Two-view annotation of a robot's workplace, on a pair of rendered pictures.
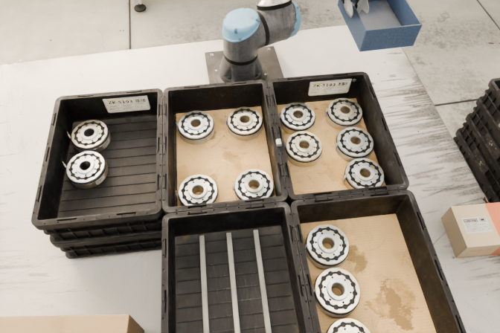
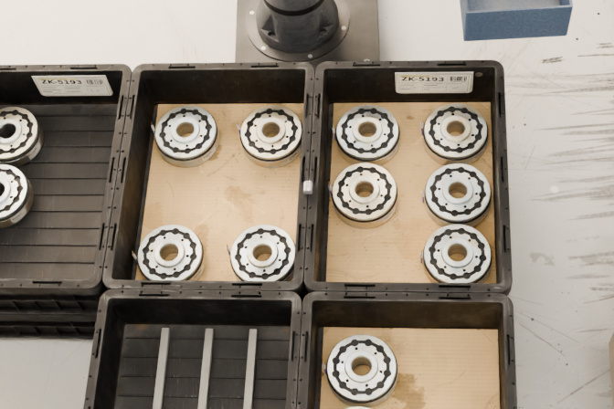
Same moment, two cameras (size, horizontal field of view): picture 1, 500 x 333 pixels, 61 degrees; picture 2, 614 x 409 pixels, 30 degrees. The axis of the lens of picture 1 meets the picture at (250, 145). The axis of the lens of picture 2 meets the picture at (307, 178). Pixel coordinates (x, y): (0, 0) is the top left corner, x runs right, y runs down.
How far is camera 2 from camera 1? 0.74 m
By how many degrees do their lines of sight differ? 12
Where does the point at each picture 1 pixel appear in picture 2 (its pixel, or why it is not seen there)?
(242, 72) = (293, 27)
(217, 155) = (216, 192)
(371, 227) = (449, 347)
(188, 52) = not seen: outside the picture
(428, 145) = not seen: outside the picture
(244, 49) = not seen: outside the picture
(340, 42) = not seen: outside the picture
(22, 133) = not seen: outside the picture
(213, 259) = (178, 367)
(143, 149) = (94, 166)
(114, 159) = (45, 181)
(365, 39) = (469, 24)
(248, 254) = (235, 367)
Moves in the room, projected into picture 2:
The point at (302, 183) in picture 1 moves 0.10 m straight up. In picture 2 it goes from (350, 256) to (346, 229)
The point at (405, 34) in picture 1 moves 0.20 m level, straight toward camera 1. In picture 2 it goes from (545, 19) to (473, 122)
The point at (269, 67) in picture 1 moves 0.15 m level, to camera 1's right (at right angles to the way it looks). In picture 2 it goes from (355, 12) to (437, 18)
